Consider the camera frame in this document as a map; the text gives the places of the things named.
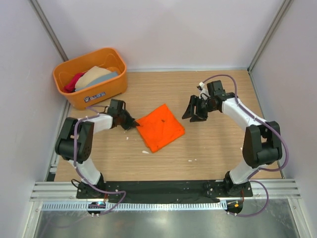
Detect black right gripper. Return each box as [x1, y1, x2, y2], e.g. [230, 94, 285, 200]
[182, 95, 217, 122]

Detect orange t shirt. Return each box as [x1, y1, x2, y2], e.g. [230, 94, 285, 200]
[136, 104, 185, 153]

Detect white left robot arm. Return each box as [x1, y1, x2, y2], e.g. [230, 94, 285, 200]
[55, 99, 140, 198]

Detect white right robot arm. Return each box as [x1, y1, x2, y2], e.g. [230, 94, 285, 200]
[182, 80, 282, 196]

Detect blue grey folded shirt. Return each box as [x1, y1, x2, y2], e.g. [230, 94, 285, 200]
[75, 71, 118, 92]

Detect beige folded shirt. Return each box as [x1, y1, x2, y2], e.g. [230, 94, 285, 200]
[78, 66, 111, 81]

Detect orange plastic bin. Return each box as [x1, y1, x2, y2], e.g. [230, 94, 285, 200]
[53, 48, 127, 110]

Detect red crumpled shirt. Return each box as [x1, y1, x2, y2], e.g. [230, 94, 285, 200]
[63, 72, 85, 93]

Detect white slotted cable duct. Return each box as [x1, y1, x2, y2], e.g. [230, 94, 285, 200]
[42, 200, 227, 212]

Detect aluminium frame rail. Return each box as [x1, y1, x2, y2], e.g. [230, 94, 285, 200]
[30, 178, 300, 204]

